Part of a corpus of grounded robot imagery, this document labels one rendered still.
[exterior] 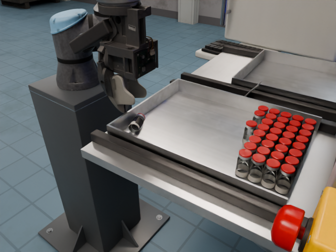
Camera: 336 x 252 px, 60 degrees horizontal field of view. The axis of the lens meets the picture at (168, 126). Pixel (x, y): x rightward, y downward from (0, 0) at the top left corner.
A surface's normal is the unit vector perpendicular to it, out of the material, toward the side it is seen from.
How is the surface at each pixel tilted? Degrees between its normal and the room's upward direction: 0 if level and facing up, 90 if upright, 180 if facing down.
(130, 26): 90
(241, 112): 0
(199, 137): 0
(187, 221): 0
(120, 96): 93
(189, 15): 90
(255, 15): 90
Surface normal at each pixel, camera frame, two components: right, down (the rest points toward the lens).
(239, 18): -0.65, 0.42
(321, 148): 0.00, -0.83
